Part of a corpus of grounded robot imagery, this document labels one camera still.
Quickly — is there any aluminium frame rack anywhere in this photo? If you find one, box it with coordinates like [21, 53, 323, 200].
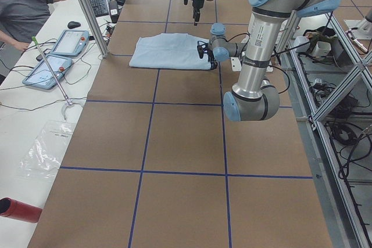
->
[282, 6, 371, 247]

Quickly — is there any blue teach pendant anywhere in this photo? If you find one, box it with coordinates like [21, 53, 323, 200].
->
[50, 30, 90, 57]
[22, 55, 73, 90]

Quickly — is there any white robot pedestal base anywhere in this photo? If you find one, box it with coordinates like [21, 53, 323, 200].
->
[231, 12, 274, 72]

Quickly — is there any seated person grey shirt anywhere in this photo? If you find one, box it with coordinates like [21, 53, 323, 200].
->
[1, 0, 65, 51]

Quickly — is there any aluminium frame post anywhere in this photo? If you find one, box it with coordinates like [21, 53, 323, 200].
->
[78, 0, 108, 58]

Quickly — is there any lower blue teach pendant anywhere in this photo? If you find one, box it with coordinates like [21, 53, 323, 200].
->
[22, 55, 73, 90]

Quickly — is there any reach grabber stick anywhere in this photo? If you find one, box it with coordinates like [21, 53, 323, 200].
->
[31, 36, 84, 121]

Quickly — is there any black keyboard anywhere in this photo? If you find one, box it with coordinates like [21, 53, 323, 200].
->
[89, 0, 109, 17]

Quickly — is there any light blue button shirt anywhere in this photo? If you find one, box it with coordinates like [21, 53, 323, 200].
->
[129, 33, 210, 70]

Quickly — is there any red cylinder bottle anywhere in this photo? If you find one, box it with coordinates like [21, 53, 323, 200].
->
[1, 197, 42, 223]

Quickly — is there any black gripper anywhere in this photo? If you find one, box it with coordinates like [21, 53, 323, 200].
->
[196, 40, 218, 70]
[183, 0, 204, 25]

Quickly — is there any clear plastic bag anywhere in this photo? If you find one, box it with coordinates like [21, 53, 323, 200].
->
[16, 120, 76, 182]

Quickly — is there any black computer mouse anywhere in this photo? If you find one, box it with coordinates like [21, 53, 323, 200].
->
[67, 21, 81, 29]

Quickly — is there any upper blue teach pendant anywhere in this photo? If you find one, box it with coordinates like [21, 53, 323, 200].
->
[50, 30, 90, 57]

